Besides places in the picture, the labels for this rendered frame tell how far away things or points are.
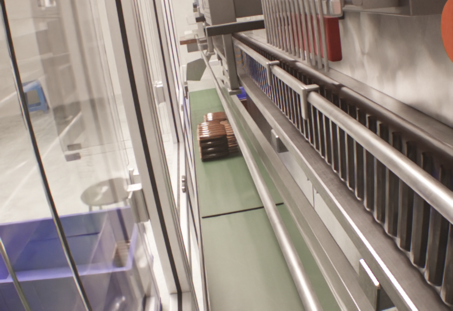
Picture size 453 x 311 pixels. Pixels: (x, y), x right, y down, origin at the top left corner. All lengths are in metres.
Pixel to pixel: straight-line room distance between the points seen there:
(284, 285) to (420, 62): 0.44
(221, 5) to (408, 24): 0.58
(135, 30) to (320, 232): 0.37
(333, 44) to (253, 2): 0.79
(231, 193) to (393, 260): 0.57
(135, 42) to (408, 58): 0.48
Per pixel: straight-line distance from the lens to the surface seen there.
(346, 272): 0.51
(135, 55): 0.62
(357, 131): 0.31
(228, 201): 0.81
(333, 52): 0.46
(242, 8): 1.23
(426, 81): 0.77
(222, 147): 1.04
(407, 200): 0.29
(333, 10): 0.40
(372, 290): 0.34
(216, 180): 0.92
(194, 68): 2.14
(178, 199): 1.10
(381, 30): 0.90
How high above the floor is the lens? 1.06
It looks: 18 degrees down
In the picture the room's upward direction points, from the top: 9 degrees counter-clockwise
